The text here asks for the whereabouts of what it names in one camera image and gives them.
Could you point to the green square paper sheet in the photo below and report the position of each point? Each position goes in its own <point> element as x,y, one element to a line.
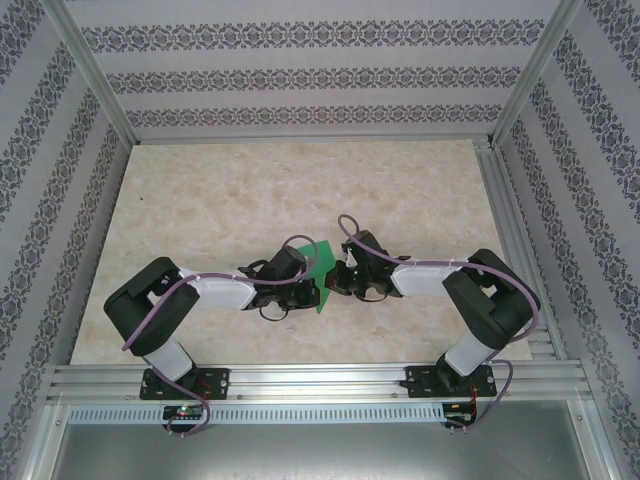
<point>324,260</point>

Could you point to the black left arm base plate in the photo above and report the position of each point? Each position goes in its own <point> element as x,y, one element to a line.
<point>220,382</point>

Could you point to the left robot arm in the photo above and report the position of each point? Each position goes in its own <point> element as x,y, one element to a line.
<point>150,310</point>

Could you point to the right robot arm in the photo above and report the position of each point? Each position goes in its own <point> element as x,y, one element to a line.
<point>490,310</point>

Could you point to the aluminium side rail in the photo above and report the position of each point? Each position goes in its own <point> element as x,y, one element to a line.
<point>507,200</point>

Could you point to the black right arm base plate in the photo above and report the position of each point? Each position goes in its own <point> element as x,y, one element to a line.
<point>417,382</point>

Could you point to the long aluminium mounting rail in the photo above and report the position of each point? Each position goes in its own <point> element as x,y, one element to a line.
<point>320,377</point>

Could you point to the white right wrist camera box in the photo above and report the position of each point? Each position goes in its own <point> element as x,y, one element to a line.
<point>351,258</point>

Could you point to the aluminium frame post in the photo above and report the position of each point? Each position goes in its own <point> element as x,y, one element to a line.
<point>94,70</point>
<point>535,70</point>

